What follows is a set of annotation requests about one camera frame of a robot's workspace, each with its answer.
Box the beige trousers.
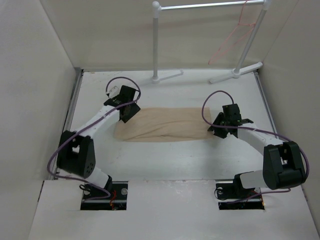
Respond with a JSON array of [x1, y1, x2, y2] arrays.
[[114, 107, 213, 143]]

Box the pink wire hanger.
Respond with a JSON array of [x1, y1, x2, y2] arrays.
[[208, 0, 257, 66]]

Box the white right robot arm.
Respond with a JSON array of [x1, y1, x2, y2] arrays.
[[208, 103, 307, 198]]

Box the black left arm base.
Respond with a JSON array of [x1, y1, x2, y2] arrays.
[[79, 181, 129, 211]]

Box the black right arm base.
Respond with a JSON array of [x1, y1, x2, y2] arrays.
[[214, 174, 265, 210]]

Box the white clothes rack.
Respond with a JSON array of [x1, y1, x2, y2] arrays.
[[151, 0, 272, 84]]

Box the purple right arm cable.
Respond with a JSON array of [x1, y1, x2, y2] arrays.
[[200, 90, 311, 204]]

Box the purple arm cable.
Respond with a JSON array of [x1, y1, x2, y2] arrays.
[[46, 76, 142, 201], [200, 90, 311, 204]]

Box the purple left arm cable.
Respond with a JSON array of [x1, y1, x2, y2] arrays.
[[46, 76, 142, 201]]

